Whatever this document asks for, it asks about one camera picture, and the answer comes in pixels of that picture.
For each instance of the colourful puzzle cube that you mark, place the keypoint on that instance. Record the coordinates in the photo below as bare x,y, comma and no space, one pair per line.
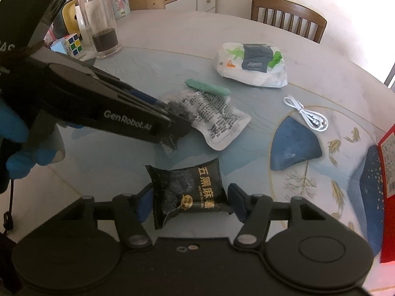
72,44

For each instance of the white wet wipes pack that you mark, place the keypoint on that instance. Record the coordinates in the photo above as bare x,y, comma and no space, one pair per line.
247,74

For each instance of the yellow white appliance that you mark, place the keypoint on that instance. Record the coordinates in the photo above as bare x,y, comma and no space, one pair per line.
70,15

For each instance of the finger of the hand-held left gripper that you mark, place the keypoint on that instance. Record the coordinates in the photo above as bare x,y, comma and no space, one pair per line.
143,95
154,109

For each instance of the light blue small box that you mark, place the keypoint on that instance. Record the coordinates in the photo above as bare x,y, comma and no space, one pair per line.
58,47

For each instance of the red cardboard box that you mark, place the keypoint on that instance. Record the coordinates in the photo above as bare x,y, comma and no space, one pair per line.
388,191

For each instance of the black snack packet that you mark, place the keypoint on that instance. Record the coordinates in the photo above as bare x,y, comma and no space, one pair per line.
197,191

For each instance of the person's left hand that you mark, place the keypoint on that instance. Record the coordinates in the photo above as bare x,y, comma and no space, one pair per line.
15,123

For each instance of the brown wooden chair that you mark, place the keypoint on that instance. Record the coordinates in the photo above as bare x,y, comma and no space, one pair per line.
287,6

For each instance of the green plastic stick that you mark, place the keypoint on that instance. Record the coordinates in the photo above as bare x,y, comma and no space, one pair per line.
206,87

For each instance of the printed white canister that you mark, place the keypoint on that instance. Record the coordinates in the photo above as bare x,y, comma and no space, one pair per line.
120,3

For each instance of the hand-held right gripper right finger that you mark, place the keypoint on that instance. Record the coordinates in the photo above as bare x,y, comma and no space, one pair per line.
237,202

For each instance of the glass jar dark contents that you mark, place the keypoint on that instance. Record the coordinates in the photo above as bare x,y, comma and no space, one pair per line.
105,40

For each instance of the clear packet dark contents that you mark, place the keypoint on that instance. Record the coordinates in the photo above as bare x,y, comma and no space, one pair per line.
216,120

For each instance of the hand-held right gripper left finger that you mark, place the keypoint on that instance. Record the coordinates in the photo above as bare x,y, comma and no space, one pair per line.
145,203

